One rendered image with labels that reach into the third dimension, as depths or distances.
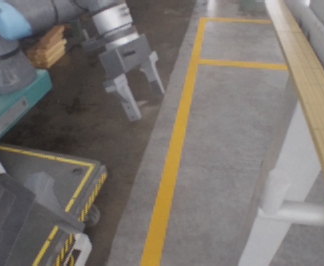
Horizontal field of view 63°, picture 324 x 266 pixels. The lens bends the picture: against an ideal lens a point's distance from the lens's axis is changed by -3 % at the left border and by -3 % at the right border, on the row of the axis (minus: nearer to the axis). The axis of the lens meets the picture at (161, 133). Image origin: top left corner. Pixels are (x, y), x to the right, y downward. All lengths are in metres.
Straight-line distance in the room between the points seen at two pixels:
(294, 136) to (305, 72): 0.15
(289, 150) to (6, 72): 0.70
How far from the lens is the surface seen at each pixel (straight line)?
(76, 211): 0.97
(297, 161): 0.39
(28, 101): 0.84
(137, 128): 1.73
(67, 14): 0.65
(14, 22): 0.59
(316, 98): 0.20
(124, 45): 0.58
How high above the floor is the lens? 1.10
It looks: 41 degrees down
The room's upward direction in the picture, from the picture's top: 2 degrees counter-clockwise
